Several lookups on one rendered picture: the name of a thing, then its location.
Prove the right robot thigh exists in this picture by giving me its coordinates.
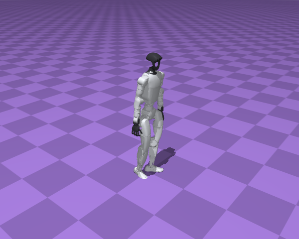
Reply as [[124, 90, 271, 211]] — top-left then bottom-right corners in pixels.
[[139, 115, 151, 154]]

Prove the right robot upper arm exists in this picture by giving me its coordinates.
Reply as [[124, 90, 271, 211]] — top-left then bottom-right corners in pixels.
[[135, 76, 149, 105]]

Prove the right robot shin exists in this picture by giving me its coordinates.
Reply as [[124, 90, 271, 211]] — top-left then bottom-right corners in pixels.
[[137, 146, 148, 172]]

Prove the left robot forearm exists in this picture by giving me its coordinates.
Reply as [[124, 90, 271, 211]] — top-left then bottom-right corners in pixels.
[[157, 94, 163, 110]]

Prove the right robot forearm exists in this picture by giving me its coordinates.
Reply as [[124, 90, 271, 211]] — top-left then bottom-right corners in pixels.
[[133, 98, 141, 123]]

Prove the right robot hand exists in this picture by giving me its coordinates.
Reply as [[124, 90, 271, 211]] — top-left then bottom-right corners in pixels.
[[132, 119, 142, 136]]

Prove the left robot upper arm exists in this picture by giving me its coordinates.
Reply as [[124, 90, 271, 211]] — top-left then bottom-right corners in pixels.
[[159, 71, 164, 96]]

